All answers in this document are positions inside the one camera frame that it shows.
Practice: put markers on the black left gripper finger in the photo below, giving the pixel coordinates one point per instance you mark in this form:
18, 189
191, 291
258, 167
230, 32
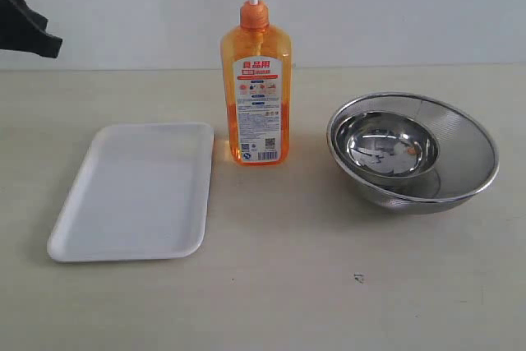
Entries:
24, 30

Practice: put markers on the orange pump soap bottle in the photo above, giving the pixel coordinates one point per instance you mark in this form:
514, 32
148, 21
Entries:
257, 72

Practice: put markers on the small shiny steel bowl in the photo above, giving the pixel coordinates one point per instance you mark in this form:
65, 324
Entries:
385, 148

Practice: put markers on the steel mesh colander bowl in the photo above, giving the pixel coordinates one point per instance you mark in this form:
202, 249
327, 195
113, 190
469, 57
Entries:
467, 165

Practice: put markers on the white rectangular foam tray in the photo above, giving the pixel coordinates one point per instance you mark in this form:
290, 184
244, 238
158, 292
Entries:
141, 193

